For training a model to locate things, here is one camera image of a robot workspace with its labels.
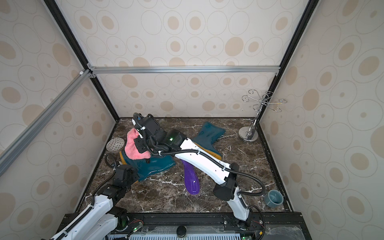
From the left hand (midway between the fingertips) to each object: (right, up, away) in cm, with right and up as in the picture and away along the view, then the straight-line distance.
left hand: (139, 170), depth 85 cm
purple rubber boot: (+30, -4, -4) cm, 31 cm away
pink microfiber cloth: (+4, +15, -20) cm, 26 cm away
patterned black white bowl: (-22, +13, +15) cm, 30 cm away
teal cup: (+75, -14, -5) cm, 76 cm away
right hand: (+9, +19, -16) cm, 27 cm away
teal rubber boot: (+2, +1, +4) cm, 5 cm away
